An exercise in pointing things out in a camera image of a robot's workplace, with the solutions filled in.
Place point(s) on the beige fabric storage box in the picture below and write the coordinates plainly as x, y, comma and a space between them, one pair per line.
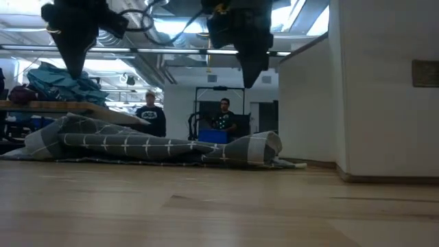
377, 103

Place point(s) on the blue plastic bin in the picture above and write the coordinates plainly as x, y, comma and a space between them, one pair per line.
212, 136

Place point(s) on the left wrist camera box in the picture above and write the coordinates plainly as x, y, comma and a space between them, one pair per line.
115, 24

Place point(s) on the teal cloth pile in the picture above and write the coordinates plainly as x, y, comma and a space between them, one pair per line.
58, 85

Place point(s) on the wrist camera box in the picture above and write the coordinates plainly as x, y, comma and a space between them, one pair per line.
115, 24
221, 32

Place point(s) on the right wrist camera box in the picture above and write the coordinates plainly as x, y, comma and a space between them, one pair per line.
221, 32

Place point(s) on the person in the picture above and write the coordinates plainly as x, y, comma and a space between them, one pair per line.
151, 118
224, 118

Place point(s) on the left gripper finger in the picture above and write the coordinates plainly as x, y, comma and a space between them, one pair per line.
84, 46
67, 48

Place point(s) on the black ceiling spotlight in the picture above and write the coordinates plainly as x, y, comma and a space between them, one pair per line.
130, 80

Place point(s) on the grey checked towel white lines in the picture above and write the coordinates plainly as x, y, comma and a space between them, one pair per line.
137, 144

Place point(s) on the blue storage crate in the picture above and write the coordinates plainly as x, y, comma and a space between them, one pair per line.
41, 122

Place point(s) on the black background robot arm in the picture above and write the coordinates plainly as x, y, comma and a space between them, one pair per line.
192, 125

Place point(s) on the dark bulky object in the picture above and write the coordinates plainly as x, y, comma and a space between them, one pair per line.
2, 84

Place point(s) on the wooden workbench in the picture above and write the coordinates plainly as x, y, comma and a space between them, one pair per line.
85, 109

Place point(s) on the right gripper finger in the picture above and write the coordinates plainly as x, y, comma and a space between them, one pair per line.
247, 68
260, 67

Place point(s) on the maroon cloth bundle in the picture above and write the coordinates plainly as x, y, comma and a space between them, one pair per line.
22, 95

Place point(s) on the grey wall plate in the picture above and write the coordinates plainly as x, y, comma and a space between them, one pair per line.
212, 78
267, 79

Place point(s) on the black metal frame stand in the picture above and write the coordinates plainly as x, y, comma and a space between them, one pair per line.
196, 103

